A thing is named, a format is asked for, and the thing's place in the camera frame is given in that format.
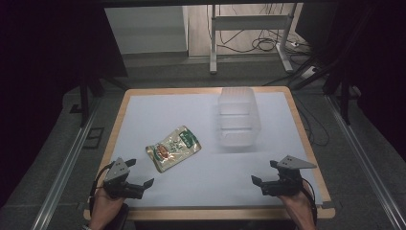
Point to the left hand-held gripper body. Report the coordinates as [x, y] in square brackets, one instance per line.
[117, 179]

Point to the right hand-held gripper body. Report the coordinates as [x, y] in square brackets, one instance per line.
[287, 179]

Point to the green and gold snack packet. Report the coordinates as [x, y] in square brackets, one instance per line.
[173, 148]

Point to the clear plastic storage box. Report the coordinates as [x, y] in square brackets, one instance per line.
[237, 118]

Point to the person's right hand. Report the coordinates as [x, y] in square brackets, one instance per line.
[298, 204]

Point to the person's left hand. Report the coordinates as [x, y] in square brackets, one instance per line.
[103, 207]

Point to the white table mat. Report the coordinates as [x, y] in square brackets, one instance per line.
[191, 179]

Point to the wooden table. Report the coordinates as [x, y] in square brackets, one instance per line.
[121, 111]

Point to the wristwatch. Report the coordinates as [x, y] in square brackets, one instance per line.
[85, 227]

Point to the black metal stand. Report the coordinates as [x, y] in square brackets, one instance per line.
[344, 102]
[84, 102]

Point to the white power strip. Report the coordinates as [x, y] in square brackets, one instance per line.
[309, 72]

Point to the grey cabinet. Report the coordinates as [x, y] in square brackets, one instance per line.
[146, 30]

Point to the aluminium floor rail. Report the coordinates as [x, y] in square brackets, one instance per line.
[63, 172]
[364, 153]

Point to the white metal desk frame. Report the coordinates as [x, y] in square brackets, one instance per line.
[249, 23]

